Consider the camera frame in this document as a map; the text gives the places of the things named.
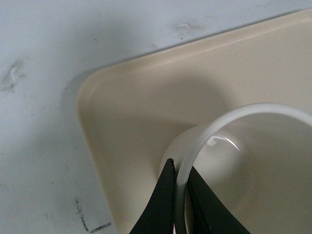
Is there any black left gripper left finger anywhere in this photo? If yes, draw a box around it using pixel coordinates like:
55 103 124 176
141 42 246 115
130 158 176 234

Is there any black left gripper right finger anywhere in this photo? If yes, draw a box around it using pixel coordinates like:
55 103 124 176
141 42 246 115
187 167 249 234

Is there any white smiley mug black handle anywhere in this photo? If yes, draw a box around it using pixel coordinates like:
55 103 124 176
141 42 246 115
163 103 312 234

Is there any beige rectangular plastic tray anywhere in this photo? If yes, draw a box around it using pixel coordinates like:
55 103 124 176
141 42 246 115
78 9 312 234

